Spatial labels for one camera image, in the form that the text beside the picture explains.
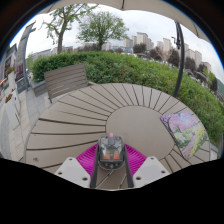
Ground green hedge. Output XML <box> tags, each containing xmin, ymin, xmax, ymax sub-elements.
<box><xmin>31</xmin><ymin>50</ymin><xmax>224</xmax><ymax>148</ymax></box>

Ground brown slatted outdoor chair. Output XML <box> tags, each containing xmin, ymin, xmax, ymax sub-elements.
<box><xmin>43</xmin><ymin>63</ymin><xmax>93</xmax><ymax>105</ymax></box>

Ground tall grey sign pillar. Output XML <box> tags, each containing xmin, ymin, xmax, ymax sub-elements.
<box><xmin>14</xmin><ymin>21</ymin><xmax>37</xmax><ymax>95</ymax></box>

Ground floral printed mouse pad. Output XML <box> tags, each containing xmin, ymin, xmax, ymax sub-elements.
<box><xmin>159</xmin><ymin>111</ymin><xmax>209</xmax><ymax>161</ymax></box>

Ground dark curved parasol pole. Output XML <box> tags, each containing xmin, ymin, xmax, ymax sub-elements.
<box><xmin>171</xmin><ymin>21</ymin><xmax>186</xmax><ymax>99</ymax></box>

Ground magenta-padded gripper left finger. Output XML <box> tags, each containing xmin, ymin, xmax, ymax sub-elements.
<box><xmin>54</xmin><ymin>143</ymin><xmax>101</xmax><ymax>189</ymax></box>

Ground white rectangular planter box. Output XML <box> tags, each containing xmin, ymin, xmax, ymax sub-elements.
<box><xmin>4</xmin><ymin>71</ymin><xmax>22</xmax><ymax>130</ymax></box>

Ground round leafy green tree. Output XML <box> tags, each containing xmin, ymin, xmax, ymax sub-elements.
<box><xmin>76</xmin><ymin>11</ymin><xmax>130</xmax><ymax>52</ymax></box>

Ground distant apartment buildings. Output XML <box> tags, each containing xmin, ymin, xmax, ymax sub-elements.
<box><xmin>123</xmin><ymin>31</ymin><xmax>213</xmax><ymax>73</ymax></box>

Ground tall bare-trunk tree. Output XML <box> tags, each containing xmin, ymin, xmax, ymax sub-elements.
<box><xmin>41</xmin><ymin>3</ymin><xmax>98</xmax><ymax>55</ymax></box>

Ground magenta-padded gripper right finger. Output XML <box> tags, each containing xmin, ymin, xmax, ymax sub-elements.
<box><xmin>122</xmin><ymin>143</ymin><xmax>171</xmax><ymax>189</ymax></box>

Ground beige parasol canopy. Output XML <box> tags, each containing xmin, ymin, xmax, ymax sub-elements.
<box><xmin>39</xmin><ymin>0</ymin><xmax>212</xmax><ymax>43</ymax></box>

